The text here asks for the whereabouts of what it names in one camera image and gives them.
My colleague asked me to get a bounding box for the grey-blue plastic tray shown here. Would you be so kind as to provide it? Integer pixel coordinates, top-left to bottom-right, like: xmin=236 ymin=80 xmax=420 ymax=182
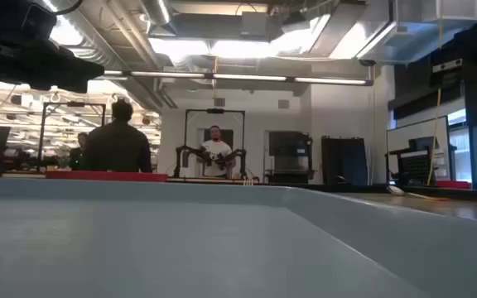
xmin=0 ymin=177 xmax=477 ymax=298

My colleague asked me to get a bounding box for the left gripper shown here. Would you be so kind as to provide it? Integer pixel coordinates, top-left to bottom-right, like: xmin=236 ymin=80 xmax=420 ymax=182
xmin=14 ymin=39 xmax=105 ymax=94

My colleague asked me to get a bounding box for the long ceiling tube lamp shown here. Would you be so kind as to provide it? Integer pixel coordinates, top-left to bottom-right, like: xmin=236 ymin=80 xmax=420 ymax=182
xmin=96 ymin=70 xmax=374 ymax=87

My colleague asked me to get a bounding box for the red bin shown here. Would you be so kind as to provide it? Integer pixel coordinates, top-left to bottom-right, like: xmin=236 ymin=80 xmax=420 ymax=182
xmin=436 ymin=180 xmax=472 ymax=190

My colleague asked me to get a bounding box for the red round plate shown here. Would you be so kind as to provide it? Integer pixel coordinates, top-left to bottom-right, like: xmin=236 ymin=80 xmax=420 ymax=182
xmin=45 ymin=171 xmax=168 ymax=183

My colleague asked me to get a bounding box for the person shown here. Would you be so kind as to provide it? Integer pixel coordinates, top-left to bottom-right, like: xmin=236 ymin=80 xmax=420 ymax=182
xmin=199 ymin=125 xmax=235 ymax=179
xmin=69 ymin=132 xmax=89 ymax=171
xmin=79 ymin=99 xmax=153 ymax=174

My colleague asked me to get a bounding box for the black upright panel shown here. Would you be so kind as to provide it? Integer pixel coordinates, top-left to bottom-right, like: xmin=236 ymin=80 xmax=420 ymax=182
xmin=320 ymin=135 xmax=369 ymax=186

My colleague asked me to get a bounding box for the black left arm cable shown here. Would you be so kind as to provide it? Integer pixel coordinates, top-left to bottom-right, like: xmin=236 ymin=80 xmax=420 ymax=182
xmin=55 ymin=0 xmax=84 ymax=16

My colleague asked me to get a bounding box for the black machine cart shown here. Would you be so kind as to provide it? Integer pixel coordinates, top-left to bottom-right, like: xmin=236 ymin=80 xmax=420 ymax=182
xmin=264 ymin=131 xmax=316 ymax=185

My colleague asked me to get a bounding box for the black background rig frame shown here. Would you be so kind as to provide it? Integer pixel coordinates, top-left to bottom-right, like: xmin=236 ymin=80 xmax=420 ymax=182
xmin=36 ymin=101 xmax=108 ymax=173

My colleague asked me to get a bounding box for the black background robot rig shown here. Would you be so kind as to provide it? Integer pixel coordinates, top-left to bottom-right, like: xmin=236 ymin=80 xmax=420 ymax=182
xmin=173 ymin=108 xmax=248 ymax=180

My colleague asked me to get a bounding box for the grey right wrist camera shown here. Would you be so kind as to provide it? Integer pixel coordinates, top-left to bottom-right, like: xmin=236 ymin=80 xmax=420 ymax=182
xmin=431 ymin=58 xmax=464 ymax=74

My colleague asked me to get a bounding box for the black equipment cart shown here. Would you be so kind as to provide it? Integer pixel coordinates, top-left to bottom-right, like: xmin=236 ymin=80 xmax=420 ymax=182
xmin=386 ymin=136 xmax=458 ymax=188

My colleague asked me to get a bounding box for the white whiteboard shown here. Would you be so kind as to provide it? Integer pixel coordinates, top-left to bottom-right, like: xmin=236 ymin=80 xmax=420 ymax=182
xmin=385 ymin=116 xmax=451 ymax=185

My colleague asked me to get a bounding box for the spoon with orange handle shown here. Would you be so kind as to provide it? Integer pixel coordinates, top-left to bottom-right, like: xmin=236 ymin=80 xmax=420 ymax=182
xmin=386 ymin=185 xmax=451 ymax=202

